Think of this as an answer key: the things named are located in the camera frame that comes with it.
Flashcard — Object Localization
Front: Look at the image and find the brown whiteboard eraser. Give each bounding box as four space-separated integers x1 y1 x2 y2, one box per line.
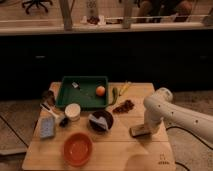
130 124 150 137

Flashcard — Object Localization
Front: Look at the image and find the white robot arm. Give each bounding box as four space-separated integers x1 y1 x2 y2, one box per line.
143 87 213 143

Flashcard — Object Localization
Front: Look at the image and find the grey cloth in bowl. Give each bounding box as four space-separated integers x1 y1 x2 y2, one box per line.
89 114 109 131

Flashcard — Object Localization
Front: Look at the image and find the dark bowl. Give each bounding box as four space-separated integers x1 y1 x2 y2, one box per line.
89 110 114 132

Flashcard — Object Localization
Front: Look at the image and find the red plastic bowl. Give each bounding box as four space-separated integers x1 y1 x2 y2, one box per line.
61 132 93 167

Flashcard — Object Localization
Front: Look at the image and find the brown dried food pile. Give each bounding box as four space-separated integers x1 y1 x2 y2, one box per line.
112 100 134 114

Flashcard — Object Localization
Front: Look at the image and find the green chili pepper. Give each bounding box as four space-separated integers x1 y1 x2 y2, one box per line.
108 87 118 106

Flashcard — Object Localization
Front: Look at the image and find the orange fruit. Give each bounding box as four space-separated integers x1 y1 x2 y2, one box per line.
96 86 106 96

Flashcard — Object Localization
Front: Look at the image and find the green plastic tray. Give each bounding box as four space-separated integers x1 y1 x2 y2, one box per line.
56 76 108 110

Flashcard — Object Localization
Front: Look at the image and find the white cup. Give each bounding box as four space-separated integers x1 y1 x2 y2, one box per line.
65 103 81 121

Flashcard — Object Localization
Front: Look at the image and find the small black object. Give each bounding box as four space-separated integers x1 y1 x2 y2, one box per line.
59 118 69 127

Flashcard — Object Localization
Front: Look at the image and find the small metal clip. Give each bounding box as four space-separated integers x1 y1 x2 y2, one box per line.
72 82 79 89

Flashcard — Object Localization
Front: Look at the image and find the blue sponge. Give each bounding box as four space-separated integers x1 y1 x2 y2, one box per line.
40 117 55 139

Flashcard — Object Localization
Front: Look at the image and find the black office chair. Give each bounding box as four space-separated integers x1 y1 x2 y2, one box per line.
22 0 53 14

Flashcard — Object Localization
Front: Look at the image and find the black cable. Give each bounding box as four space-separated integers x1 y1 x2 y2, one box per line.
165 125 213 151

